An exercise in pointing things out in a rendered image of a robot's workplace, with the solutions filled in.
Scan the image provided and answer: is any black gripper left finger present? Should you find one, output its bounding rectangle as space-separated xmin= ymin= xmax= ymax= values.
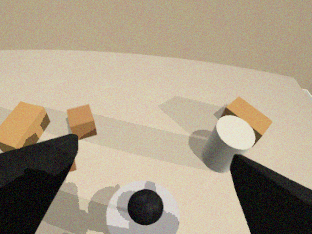
xmin=0 ymin=133 xmax=79 ymax=234

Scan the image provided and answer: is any white cylinder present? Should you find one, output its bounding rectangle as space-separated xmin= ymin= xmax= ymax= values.
xmin=201 ymin=116 xmax=256 ymax=173

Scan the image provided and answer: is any french press coffee maker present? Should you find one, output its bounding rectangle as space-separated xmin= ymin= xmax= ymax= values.
xmin=105 ymin=180 xmax=180 ymax=234

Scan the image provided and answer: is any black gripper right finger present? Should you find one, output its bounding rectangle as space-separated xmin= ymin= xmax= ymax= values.
xmin=229 ymin=153 xmax=312 ymax=234

